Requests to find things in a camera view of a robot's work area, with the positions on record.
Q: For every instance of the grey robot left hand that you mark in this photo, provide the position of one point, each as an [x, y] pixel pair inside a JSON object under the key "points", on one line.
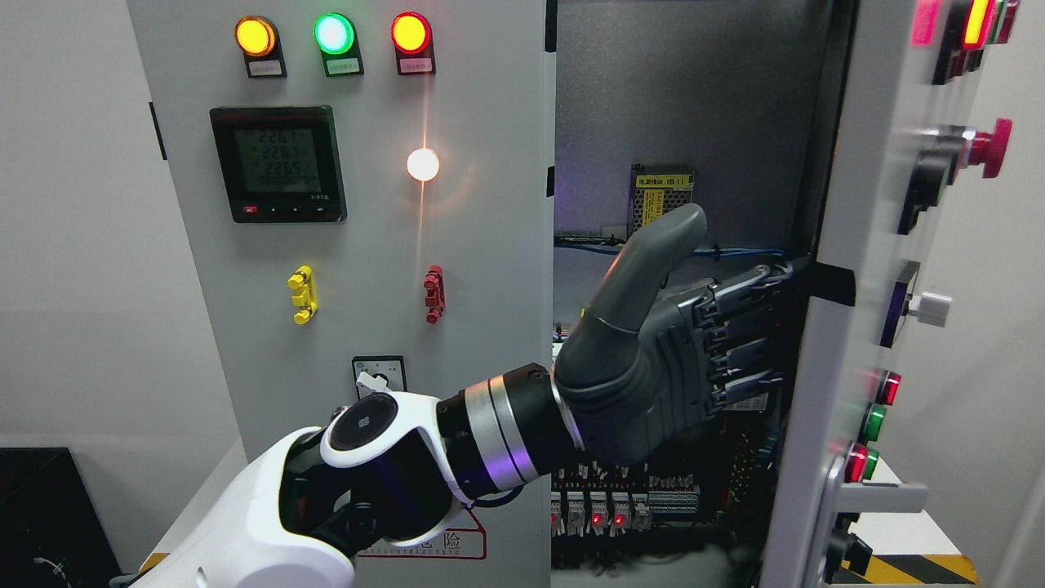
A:
{"points": [[645, 365]]}

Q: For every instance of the grey cabinet door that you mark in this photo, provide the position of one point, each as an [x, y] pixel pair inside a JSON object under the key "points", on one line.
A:
{"points": [[911, 73], [487, 112]]}

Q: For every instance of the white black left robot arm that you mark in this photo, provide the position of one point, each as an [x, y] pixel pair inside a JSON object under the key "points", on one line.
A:
{"points": [[394, 466]]}

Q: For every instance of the red indicator lamp left door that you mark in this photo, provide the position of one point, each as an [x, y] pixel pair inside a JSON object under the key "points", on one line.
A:
{"points": [[412, 37]]}

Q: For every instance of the green indicator lamp left door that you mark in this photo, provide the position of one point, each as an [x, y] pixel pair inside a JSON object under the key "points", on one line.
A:
{"points": [[337, 41]]}

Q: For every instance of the yellow indicator lamp left door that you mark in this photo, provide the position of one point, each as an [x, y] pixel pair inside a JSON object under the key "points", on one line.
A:
{"points": [[260, 43]]}

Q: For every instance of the relay terminal block row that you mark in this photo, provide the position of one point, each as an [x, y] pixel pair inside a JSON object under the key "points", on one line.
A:
{"points": [[591, 499]]}

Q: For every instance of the perforated metal power supply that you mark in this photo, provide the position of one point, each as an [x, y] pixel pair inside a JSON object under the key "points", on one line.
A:
{"points": [[656, 190]]}

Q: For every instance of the red electric danger warning sticker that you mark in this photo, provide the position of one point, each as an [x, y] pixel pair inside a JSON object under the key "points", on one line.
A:
{"points": [[441, 543]]}

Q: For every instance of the grey electrical cabinet body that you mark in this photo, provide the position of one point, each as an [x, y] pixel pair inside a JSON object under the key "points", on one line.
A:
{"points": [[748, 94]]}

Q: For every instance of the white glowing indicator lamp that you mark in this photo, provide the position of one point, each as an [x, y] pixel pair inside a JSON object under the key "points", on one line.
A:
{"points": [[423, 164]]}

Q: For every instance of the red mushroom emergency stop button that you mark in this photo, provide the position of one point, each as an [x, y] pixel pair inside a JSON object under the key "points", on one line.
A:
{"points": [[985, 148]]}

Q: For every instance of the black digital power meter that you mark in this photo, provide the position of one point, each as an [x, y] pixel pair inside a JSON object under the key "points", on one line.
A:
{"points": [[280, 164]]}

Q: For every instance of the black box at left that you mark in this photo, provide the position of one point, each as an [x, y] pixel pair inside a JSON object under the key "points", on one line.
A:
{"points": [[50, 532]]}

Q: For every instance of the silver door handle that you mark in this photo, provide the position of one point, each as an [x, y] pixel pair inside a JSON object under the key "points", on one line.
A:
{"points": [[832, 546]]}

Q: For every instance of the white rotary selector switch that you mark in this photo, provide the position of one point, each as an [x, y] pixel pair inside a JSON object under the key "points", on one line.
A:
{"points": [[377, 373]]}

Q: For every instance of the white selector switch right door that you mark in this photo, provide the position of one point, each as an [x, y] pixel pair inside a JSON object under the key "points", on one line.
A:
{"points": [[905, 301]]}

